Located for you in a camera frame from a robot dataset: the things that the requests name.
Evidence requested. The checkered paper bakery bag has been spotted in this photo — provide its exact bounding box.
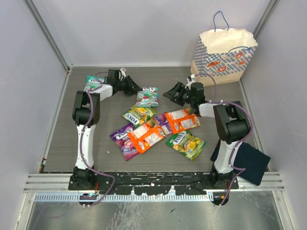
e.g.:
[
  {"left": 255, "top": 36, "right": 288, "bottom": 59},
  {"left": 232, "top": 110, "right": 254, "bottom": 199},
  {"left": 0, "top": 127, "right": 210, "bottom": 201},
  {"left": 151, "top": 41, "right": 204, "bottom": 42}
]
[{"left": 190, "top": 21, "right": 258, "bottom": 86}]

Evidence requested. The teal Fox's candy bag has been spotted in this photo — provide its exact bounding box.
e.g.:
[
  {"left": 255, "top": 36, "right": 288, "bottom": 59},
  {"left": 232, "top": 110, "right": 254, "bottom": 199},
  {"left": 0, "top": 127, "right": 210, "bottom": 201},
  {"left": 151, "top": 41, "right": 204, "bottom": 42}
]
[
  {"left": 84, "top": 75, "right": 105, "bottom": 92},
  {"left": 135, "top": 87, "right": 159, "bottom": 107}
]

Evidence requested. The dark blue cloth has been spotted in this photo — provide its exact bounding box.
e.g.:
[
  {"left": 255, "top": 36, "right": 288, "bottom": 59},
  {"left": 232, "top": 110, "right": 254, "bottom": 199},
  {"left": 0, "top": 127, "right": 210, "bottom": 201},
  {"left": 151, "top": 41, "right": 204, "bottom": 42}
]
[{"left": 210, "top": 142, "right": 271, "bottom": 186}]

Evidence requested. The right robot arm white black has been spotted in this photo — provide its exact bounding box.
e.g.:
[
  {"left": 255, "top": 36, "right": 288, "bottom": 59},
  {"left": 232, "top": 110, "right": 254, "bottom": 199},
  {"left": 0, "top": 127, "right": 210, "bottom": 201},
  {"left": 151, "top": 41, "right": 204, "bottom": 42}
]
[{"left": 163, "top": 82, "right": 251, "bottom": 189}]

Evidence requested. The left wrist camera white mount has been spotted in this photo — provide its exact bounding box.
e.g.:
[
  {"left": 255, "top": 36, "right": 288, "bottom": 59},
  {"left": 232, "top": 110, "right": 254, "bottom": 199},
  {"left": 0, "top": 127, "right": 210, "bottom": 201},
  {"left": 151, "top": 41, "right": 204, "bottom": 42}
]
[{"left": 120, "top": 68, "right": 127, "bottom": 79}]

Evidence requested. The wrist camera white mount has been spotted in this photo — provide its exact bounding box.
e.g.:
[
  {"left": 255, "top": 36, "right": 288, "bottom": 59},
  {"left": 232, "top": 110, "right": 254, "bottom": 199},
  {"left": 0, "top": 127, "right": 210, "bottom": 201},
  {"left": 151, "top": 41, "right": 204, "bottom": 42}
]
[
  {"left": 186, "top": 74, "right": 196, "bottom": 89},
  {"left": 120, "top": 68, "right": 127, "bottom": 79}
]

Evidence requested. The orange candy bag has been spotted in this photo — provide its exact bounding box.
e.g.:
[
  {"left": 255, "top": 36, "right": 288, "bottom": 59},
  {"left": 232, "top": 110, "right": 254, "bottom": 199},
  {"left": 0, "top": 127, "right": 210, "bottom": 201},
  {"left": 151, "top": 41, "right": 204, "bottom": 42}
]
[{"left": 165, "top": 108, "right": 201, "bottom": 134}]

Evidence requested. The purple Fox's berries candy bag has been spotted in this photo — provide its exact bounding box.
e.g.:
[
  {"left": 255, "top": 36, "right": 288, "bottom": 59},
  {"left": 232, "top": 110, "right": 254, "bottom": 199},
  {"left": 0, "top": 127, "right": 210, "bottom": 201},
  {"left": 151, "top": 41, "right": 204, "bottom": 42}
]
[{"left": 110, "top": 123, "right": 139, "bottom": 161}]

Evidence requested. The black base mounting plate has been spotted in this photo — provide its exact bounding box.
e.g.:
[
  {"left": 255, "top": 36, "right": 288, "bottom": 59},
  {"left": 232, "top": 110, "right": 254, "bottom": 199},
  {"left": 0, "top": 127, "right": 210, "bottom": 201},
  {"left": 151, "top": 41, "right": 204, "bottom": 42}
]
[{"left": 68, "top": 171, "right": 231, "bottom": 196}]

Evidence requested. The slotted cable duct rail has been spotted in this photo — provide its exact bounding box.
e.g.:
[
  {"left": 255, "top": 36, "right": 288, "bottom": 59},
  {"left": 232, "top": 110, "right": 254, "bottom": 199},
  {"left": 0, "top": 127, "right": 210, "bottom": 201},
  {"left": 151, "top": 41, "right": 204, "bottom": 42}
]
[{"left": 34, "top": 192, "right": 213, "bottom": 202}]

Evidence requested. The small purple snack packet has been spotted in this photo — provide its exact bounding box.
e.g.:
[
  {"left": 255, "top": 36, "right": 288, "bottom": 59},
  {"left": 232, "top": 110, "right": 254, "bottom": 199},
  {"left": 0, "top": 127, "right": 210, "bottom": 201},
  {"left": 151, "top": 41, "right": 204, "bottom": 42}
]
[{"left": 154, "top": 113, "right": 173, "bottom": 135}]

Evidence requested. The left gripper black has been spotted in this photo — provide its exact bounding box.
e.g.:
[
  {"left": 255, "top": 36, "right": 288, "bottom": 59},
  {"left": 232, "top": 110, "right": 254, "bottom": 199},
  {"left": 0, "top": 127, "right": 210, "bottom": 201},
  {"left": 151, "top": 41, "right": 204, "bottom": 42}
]
[{"left": 116, "top": 75, "right": 142, "bottom": 95}]

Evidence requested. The yellow green Fox's candy bag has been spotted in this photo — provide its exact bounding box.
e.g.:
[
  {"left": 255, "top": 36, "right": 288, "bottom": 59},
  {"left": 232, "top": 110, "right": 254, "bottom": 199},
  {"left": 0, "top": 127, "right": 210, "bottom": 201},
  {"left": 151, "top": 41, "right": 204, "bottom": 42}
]
[{"left": 166, "top": 130, "right": 206, "bottom": 161}]

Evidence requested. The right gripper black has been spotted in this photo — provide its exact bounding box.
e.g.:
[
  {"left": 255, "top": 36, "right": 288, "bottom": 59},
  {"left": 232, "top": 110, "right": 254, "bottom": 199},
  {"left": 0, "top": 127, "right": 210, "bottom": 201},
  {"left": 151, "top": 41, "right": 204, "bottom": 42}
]
[{"left": 163, "top": 82, "right": 194, "bottom": 107}]

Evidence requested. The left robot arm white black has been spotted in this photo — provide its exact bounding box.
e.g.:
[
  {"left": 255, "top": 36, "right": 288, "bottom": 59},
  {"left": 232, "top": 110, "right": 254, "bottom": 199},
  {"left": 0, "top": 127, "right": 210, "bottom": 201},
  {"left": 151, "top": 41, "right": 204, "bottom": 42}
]
[{"left": 71, "top": 68, "right": 141, "bottom": 190}]

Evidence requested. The orange snack packet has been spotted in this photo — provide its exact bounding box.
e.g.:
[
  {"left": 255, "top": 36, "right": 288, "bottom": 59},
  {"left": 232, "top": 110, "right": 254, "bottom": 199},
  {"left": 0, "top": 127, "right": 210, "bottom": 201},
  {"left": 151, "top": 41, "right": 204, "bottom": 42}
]
[{"left": 128, "top": 118, "right": 166, "bottom": 154}]

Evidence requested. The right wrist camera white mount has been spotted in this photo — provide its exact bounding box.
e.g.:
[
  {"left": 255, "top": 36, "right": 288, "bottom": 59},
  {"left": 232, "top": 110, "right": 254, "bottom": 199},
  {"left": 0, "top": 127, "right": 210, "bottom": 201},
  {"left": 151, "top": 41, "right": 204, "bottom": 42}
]
[{"left": 186, "top": 74, "right": 196, "bottom": 89}]

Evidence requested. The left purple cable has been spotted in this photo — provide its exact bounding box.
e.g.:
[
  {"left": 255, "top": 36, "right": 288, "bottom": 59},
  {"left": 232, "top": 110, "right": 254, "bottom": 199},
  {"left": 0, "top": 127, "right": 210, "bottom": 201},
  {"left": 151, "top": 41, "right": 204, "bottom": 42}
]
[{"left": 79, "top": 71, "right": 116, "bottom": 207}]

